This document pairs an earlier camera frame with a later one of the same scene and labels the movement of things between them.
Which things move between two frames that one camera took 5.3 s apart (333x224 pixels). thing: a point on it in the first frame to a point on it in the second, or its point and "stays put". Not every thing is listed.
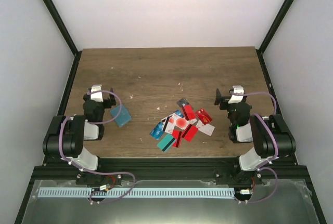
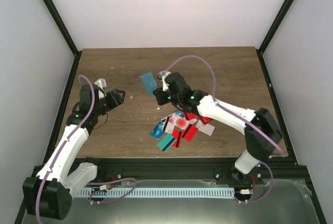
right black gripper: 219,99 to 158,93
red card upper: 189,112 stays put
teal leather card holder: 124,117 to 150,83
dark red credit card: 203,115 stays put
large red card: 190,133 stays put
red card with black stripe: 176,134 stays put
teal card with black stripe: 166,142 stays put
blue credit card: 158,130 stays put
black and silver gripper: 237,99 to 162,75
